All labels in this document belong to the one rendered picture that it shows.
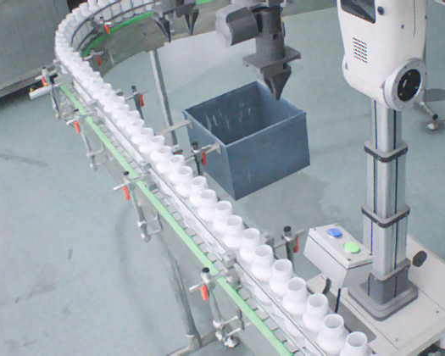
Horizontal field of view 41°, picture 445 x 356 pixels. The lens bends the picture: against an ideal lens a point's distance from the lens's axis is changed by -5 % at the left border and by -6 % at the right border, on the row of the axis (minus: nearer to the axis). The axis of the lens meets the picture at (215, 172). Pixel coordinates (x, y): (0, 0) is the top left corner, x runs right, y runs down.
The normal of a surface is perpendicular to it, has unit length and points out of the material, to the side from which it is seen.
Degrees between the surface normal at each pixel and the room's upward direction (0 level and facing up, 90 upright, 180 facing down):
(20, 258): 0
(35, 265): 0
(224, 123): 90
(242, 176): 90
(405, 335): 0
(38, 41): 90
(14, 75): 90
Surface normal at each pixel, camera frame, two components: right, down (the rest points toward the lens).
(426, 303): -0.16, -0.80
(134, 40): 0.59, 0.37
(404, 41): 0.50, 0.59
